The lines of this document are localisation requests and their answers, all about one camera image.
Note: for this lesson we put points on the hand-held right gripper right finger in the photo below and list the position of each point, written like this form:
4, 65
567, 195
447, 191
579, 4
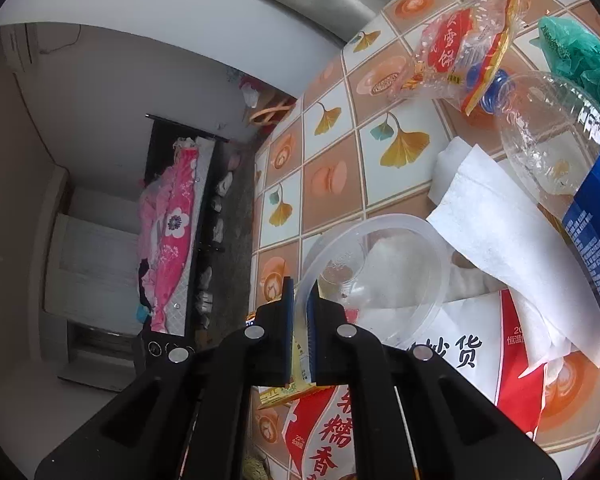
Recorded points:
312, 345

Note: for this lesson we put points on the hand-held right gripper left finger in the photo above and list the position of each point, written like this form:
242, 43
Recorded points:
286, 330

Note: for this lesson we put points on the yellow packet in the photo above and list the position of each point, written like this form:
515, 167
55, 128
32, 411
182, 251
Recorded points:
280, 396

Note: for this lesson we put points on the clear plastic bowl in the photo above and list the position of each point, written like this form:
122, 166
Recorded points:
420, 280

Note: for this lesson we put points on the red and white snack bag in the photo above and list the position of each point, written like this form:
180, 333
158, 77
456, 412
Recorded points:
520, 370

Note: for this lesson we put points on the white tissue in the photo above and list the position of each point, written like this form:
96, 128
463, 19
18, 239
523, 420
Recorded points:
480, 195

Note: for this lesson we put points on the clear plastic bottle blue label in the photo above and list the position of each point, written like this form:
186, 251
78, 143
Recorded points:
540, 125

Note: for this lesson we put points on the clear red yellow snack wrapper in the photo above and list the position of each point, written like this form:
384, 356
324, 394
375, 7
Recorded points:
455, 45

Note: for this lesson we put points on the green plastic bag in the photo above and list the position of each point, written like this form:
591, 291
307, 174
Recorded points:
570, 50

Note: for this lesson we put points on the row of shoes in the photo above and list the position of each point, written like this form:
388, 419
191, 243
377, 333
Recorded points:
219, 230

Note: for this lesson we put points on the pink floral blanket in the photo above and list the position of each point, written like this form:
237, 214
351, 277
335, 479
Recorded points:
172, 220

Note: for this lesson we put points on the ginkgo patterned tablecloth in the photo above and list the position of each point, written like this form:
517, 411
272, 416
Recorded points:
340, 140

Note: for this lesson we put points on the white wardrobe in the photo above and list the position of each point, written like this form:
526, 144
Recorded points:
95, 260

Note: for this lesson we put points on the orange basket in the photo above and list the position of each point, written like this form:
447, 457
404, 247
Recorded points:
270, 112

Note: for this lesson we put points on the pile of clothes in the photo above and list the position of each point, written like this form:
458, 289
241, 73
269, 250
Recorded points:
250, 90

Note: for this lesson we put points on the white air conditioner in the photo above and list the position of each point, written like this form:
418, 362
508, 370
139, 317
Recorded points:
20, 47

